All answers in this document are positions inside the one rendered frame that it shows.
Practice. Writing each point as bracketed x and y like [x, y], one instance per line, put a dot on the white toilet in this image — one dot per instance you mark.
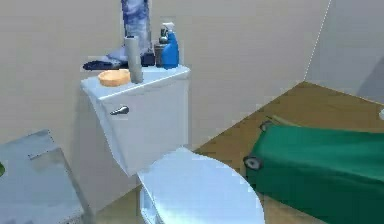
[156, 133]

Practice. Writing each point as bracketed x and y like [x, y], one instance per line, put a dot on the blue spray bottle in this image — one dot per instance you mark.
[170, 50]

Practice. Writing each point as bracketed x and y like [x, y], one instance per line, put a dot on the dark soap dispenser bottle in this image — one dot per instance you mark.
[160, 50]

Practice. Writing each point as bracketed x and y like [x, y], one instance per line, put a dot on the silver flush lever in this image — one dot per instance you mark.
[120, 110]

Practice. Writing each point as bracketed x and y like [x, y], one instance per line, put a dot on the grey cardboard tube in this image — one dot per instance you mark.
[134, 60]

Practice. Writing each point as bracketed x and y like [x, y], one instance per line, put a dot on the green wheeled bin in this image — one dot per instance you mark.
[320, 166]

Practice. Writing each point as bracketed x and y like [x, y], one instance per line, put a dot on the grey metal cabinet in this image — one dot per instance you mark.
[36, 183]

